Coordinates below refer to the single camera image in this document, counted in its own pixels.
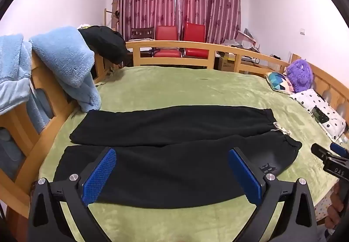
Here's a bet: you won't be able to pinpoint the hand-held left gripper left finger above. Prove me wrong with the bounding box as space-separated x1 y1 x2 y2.
27 147 118 242

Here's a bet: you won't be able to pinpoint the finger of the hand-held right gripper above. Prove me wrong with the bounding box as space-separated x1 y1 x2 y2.
330 142 349 160
311 143 332 162

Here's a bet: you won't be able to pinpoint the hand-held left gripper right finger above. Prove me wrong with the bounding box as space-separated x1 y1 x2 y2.
228 148 319 242

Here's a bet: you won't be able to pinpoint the black fleece pants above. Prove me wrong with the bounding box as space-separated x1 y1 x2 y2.
54 105 303 209

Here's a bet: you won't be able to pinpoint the person's right hand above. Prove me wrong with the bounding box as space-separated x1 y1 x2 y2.
326 183 344 229

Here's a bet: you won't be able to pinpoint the black phone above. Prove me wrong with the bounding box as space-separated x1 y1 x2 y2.
311 106 331 124

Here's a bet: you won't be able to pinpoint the white flower print pillow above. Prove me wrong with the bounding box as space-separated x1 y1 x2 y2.
289 89 347 139

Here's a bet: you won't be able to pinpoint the purple plush toy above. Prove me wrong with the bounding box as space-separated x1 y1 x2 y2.
286 59 315 93

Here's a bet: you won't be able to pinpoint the geometric patterned cushion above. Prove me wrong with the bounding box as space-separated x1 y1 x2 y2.
266 72 295 95

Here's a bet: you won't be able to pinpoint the green bed blanket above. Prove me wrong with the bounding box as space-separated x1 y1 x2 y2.
38 66 341 242

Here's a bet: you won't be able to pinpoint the cardboard box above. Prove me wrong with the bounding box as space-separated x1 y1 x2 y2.
217 53 236 73

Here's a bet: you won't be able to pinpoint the light blue fleece garment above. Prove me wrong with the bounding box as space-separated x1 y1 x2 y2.
0 34 33 116
29 27 102 113

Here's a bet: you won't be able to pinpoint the pile of cardboard packaging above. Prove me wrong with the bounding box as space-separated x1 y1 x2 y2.
224 28 263 54

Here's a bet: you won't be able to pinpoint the black jacket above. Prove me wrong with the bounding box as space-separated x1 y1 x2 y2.
78 25 131 65

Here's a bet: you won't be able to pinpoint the dark wooden chair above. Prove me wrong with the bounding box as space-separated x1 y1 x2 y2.
131 27 155 41

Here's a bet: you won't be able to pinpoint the red chair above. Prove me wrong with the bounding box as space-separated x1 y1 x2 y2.
182 22 210 59
152 25 182 58

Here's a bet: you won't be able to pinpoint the wooden coat rack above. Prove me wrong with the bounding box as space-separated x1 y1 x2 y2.
104 0 121 30

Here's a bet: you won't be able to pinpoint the wooden bed frame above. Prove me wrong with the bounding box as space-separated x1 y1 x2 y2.
0 41 349 221

